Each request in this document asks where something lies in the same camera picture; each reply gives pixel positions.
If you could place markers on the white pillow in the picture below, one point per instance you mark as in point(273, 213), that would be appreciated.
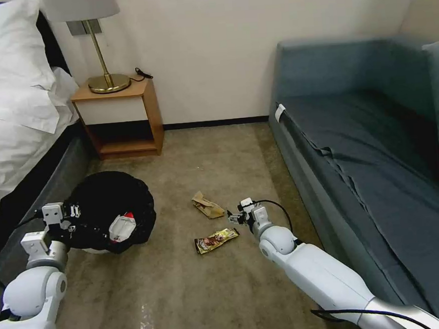
point(4, 44)

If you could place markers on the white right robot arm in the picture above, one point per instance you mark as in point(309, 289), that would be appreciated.
point(317, 274)

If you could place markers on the blue grey sofa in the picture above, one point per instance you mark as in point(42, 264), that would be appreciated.
point(354, 155)

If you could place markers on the crumpled brown paper bag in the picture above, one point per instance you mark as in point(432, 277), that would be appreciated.
point(207, 206)

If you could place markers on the white and red packet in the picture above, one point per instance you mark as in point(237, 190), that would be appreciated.
point(121, 227)

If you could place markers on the black headboard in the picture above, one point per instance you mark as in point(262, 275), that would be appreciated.
point(54, 44)

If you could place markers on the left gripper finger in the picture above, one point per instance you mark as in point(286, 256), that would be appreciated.
point(72, 228)
point(75, 211)

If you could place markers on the black bin liner bag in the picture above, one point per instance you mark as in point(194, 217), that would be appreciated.
point(109, 194)

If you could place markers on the dark grey bed base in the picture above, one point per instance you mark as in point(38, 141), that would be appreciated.
point(54, 172)

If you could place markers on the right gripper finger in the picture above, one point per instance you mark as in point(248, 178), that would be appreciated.
point(233, 220)
point(232, 213)

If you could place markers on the brass table lamp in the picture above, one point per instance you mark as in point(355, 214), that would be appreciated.
point(98, 49)

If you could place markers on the yellow brown snack wrapper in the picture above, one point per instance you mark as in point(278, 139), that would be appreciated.
point(216, 240)

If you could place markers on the wooden nightstand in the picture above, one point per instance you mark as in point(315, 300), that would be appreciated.
point(126, 114)

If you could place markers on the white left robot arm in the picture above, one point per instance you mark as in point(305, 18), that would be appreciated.
point(33, 290)

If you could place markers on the white bed duvet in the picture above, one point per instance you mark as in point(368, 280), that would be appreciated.
point(18, 141)

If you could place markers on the white sofa tag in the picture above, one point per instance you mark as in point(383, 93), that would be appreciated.
point(279, 112)

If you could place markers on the grey wall switch plate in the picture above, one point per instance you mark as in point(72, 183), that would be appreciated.
point(80, 28)

